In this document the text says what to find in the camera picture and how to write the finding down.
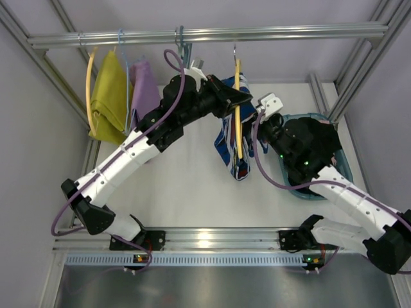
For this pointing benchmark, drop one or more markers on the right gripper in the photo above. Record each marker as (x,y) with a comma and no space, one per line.
(268,125)

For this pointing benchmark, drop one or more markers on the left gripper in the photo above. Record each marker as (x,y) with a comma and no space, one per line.
(217,97)

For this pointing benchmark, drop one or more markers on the yellow hanger with trousers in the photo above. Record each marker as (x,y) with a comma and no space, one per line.
(237,110)

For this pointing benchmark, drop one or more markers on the blue white patterned trousers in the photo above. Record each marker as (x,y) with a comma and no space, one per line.
(226,144)

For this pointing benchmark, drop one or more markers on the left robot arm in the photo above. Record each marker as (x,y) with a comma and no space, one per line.
(184,101)

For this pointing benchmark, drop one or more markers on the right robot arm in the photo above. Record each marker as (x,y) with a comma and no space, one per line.
(382,234)

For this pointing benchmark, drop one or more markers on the teal blue empty hanger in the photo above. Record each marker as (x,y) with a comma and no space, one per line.
(187,49)

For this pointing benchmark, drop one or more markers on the green empty hanger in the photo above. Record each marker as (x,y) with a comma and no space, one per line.
(177,42)

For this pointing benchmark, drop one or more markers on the light blue hanger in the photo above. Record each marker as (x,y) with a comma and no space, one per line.
(126,130)

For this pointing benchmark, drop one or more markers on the yellow hanger on left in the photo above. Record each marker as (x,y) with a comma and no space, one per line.
(92,116)

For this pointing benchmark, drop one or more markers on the black garment in basket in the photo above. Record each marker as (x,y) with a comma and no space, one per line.
(312,146)

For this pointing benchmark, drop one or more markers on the teal plastic basket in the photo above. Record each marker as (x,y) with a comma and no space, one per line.
(340,162)

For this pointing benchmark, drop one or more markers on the purple garment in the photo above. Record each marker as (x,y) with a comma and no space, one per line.
(145,95)

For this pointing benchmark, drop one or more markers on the mustard yellow garment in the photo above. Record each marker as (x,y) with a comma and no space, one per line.
(108,97)

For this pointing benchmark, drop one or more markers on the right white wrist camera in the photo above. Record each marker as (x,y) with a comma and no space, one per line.
(269,105)

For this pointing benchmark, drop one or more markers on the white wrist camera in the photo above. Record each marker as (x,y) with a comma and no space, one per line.
(269,105)
(195,70)

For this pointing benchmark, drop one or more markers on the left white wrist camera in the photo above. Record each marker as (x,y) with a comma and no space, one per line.
(195,70)

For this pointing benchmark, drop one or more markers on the right aluminium frame post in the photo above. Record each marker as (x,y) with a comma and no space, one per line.
(362,60)

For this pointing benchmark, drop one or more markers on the aluminium frame post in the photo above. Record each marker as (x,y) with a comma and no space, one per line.
(39,57)
(362,60)

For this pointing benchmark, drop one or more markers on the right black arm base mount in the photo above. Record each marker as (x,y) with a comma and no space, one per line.
(292,240)

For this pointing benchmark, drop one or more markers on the aluminium hanging rail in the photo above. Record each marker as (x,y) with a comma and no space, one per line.
(363,30)

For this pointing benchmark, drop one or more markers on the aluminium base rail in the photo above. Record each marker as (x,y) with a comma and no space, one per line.
(182,239)

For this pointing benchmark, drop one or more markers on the left aluminium frame post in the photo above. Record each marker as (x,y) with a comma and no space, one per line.
(39,57)

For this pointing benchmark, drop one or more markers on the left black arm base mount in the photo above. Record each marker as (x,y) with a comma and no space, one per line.
(151,240)

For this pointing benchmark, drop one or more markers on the slotted grey cable duct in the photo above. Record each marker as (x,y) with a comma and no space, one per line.
(191,259)

